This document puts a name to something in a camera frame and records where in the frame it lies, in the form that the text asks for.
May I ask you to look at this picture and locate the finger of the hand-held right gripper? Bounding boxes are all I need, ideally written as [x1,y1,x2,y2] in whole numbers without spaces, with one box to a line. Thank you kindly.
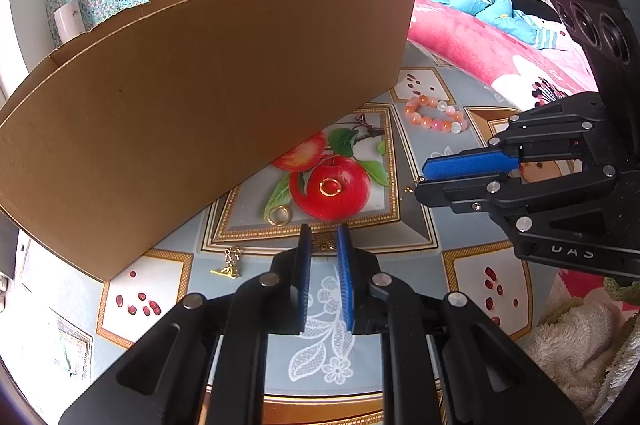
[422,92,618,183]
[414,166,619,226]

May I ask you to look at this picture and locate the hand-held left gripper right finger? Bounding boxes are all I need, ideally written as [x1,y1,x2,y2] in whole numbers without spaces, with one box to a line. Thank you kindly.
[336,224,586,425]

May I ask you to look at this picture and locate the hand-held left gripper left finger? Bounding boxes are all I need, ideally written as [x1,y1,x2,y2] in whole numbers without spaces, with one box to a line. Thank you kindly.
[57,224,313,425]

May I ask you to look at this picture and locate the orange bead bracelet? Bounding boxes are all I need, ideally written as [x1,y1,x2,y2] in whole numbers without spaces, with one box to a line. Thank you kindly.
[402,94,470,136]

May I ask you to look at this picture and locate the gold chain pendant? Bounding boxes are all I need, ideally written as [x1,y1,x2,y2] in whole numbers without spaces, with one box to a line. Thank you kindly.
[211,246,243,280]

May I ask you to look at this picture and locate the brown cardboard box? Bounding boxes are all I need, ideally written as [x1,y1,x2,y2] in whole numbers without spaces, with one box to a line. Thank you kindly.
[0,0,421,283]

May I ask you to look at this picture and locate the fruit print tablecloth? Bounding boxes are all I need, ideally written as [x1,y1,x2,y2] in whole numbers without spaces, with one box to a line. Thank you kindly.
[15,40,566,425]

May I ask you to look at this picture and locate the pink floral blanket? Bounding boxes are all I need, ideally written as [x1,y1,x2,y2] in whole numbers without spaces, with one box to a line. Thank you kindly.
[407,0,606,110]

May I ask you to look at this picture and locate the blue baby garment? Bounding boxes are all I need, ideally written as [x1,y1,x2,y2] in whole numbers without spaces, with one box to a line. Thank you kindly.
[432,0,566,50]

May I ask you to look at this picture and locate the white fluffy rug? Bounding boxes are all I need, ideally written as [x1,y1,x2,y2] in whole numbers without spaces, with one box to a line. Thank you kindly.
[525,277,640,423]

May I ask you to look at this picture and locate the pink paper roll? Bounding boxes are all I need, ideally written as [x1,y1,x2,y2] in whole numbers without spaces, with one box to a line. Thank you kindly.
[54,0,83,46]

